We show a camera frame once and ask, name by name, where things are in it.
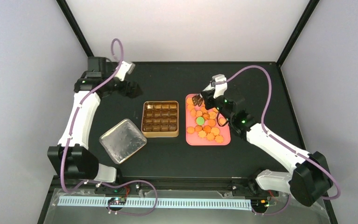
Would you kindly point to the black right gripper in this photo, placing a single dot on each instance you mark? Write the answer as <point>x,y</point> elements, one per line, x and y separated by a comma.
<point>206,97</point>

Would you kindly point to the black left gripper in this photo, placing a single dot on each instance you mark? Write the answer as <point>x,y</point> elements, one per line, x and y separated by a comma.
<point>131,93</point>

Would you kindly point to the green round macaron cookie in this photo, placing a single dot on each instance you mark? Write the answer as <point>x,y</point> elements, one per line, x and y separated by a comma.
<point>200,121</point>

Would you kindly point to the gold cookie tin box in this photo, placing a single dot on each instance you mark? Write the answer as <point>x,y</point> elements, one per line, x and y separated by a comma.
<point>160,119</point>

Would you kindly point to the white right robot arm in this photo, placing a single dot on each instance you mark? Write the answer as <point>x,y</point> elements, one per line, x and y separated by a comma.
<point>307,177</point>

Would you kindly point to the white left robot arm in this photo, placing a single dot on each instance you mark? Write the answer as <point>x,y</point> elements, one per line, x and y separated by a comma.
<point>71,157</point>

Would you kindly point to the pink plastic tray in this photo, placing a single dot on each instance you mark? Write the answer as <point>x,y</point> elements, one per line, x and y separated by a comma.
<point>212,133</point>

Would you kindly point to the silver tin lid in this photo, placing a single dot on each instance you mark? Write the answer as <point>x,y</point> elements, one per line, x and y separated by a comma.
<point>122,141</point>

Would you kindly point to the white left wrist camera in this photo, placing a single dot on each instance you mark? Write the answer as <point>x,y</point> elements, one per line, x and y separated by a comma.
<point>124,69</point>

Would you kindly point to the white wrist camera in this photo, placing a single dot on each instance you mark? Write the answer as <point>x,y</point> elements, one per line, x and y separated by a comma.
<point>124,69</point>
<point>219,83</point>

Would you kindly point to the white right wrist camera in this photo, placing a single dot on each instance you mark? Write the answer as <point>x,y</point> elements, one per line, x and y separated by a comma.
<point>219,83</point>

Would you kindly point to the black enclosure frame post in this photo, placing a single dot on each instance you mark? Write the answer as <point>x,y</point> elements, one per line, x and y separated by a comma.
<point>64,7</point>

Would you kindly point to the light blue slotted cable duct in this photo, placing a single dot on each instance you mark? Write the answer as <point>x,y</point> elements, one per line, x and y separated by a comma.
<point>169,203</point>

